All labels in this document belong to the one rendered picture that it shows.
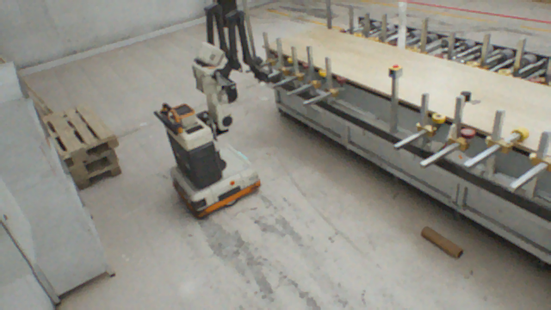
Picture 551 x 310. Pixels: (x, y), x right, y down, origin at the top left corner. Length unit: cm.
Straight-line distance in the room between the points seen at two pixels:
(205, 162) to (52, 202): 116
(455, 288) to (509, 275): 37
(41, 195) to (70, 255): 54
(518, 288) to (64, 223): 304
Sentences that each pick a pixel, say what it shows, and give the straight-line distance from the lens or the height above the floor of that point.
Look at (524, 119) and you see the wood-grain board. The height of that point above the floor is 90.
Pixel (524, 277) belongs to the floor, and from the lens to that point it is 324.
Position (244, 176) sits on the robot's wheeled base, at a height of 25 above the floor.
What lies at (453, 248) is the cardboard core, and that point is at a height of 7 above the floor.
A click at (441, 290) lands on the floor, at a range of 303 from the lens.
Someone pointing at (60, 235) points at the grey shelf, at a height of 56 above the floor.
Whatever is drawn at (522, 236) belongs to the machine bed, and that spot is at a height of 17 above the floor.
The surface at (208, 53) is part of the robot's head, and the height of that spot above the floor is 134.
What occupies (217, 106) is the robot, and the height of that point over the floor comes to 89.
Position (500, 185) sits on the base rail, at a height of 70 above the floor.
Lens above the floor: 235
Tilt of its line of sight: 32 degrees down
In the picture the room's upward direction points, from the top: 9 degrees counter-clockwise
